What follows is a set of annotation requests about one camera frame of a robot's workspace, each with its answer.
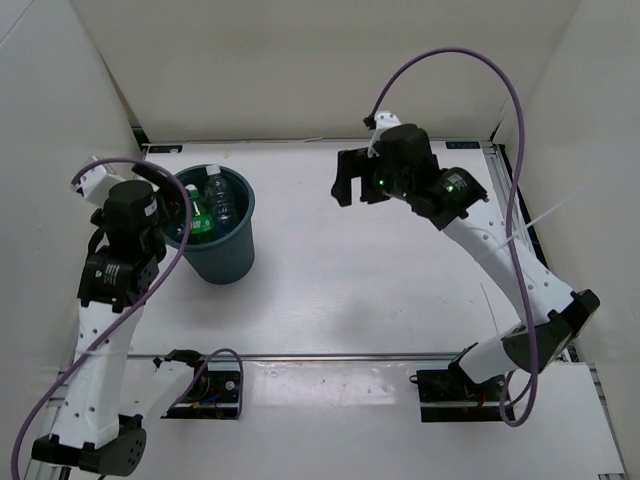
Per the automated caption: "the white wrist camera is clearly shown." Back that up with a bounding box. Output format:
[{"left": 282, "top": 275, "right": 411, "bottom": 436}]
[
  {"left": 70, "top": 165, "right": 125, "bottom": 208},
  {"left": 363, "top": 111, "right": 402, "bottom": 158}
]

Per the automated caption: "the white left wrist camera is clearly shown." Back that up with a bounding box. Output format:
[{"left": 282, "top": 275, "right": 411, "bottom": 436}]
[{"left": 70, "top": 165, "right": 125, "bottom": 208}]

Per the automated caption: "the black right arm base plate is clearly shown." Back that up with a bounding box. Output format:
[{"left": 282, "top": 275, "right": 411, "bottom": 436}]
[{"left": 409, "top": 369, "right": 505, "bottom": 423}]

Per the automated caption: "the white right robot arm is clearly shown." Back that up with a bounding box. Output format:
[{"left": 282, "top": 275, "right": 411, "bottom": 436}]
[{"left": 331, "top": 124, "right": 600, "bottom": 400}]

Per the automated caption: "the dark teal ribbed bin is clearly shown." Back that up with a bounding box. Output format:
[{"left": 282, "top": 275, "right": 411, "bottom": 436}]
[{"left": 165, "top": 165, "right": 255, "bottom": 285}]

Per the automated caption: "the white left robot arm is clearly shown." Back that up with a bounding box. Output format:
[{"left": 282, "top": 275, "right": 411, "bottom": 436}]
[{"left": 30, "top": 159, "right": 210, "bottom": 477}]

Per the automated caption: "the white cable tie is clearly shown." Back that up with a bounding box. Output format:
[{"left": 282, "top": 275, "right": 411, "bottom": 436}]
[{"left": 498, "top": 194, "right": 574, "bottom": 249}]

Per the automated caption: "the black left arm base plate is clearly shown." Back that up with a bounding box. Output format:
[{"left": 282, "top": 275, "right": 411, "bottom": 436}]
[{"left": 165, "top": 367, "right": 244, "bottom": 420}]

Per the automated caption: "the green plastic bottle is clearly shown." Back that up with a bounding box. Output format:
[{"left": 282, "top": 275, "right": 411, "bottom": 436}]
[{"left": 186, "top": 184, "right": 215, "bottom": 243}]

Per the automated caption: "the clear plastic bottle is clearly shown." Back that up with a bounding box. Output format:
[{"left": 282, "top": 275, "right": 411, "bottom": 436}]
[{"left": 204, "top": 164, "right": 238, "bottom": 238}]

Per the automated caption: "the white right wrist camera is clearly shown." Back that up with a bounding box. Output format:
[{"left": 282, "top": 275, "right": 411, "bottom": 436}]
[{"left": 363, "top": 111, "right": 402, "bottom": 158}]

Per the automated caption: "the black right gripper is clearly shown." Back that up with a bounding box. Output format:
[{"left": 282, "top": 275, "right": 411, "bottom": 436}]
[{"left": 331, "top": 148, "right": 413, "bottom": 208}]

